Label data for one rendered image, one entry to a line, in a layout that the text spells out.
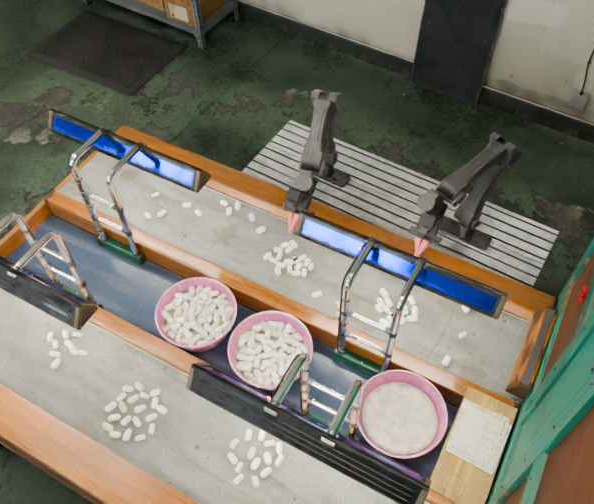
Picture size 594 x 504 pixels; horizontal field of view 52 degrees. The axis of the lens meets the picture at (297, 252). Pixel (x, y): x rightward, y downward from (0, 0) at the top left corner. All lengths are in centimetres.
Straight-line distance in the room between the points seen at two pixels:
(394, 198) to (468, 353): 73
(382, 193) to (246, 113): 158
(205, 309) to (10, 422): 66
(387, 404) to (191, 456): 59
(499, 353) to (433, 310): 24
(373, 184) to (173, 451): 128
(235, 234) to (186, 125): 167
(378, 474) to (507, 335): 81
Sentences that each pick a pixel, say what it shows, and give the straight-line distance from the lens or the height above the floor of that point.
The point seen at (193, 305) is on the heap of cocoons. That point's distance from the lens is 207.
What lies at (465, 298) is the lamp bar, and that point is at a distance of 172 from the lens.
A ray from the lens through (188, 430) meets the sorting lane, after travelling 188.
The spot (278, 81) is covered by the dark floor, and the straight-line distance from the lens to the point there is 405.
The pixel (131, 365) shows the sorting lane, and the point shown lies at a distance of 201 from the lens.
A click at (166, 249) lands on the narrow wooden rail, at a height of 76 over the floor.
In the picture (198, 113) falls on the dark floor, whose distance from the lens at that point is 387.
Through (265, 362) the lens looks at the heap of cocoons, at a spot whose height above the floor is 74.
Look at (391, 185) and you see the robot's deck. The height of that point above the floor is 67.
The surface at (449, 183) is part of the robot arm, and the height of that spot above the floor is 105.
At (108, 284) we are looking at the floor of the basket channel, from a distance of 227.
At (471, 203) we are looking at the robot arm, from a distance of 222.
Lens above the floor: 247
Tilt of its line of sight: 53 degrees down
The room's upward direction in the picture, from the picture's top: 2 degrees counter-clockwise
